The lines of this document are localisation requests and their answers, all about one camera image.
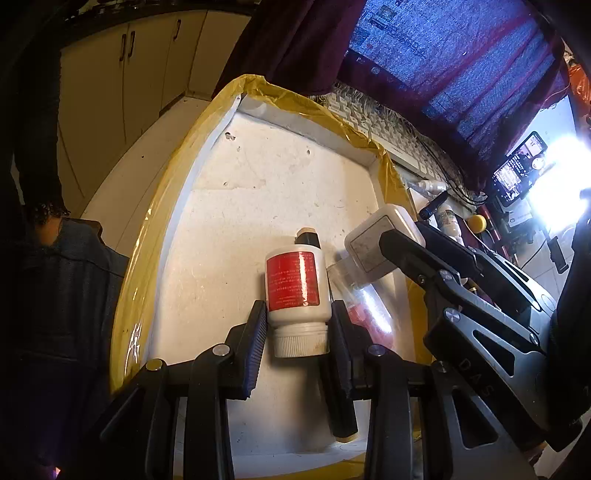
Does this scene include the black keyboard cable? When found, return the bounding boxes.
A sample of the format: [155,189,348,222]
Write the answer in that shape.
[434,138,488,205]

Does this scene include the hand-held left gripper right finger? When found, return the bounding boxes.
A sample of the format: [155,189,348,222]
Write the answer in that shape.
[330,299,536,480]

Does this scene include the white computer keyboard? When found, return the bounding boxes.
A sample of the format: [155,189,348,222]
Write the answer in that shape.
[318,88,462,182]

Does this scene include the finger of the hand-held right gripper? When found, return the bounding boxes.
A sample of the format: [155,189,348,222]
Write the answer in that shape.
[416,220,527,315]
[379,228,553,441]

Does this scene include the white plug charger with label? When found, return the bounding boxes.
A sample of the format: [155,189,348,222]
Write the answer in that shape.
[344,204,426,284]

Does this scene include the cream kitchen cabinet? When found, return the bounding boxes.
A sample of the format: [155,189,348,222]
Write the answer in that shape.
[55,7,252,217]

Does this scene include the black smartphone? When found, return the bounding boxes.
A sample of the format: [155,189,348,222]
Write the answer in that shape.
[492,131,549,207]

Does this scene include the maroon fringed cloth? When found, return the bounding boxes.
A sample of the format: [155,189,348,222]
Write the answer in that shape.
[212,0,573,192]

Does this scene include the blue jeans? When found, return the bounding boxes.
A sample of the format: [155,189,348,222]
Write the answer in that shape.
[0,217,132,480]

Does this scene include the computer monitor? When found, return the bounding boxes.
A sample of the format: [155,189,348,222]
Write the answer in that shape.
[346,0,566,134]

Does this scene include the clear plastic blister pack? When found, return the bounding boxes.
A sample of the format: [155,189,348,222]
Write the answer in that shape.
[325,261,399,352]

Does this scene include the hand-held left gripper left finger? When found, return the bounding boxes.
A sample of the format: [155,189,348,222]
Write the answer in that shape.
[69,299,269,480]

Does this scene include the white tray with yellow tape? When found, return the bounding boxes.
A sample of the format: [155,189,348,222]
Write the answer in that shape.
[108,73,437,480]

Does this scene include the red phone stand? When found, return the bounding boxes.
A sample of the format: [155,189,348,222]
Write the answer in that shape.
[478,205,506,243]

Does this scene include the black rectangular device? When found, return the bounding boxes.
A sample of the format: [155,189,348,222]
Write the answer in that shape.
[549,231,571,274]

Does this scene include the small white bottle tall cap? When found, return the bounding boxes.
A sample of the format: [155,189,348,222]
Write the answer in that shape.
[436,208,465,245]

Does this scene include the white bottle with red label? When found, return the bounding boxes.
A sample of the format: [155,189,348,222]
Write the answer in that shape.
[265,247,333,358]

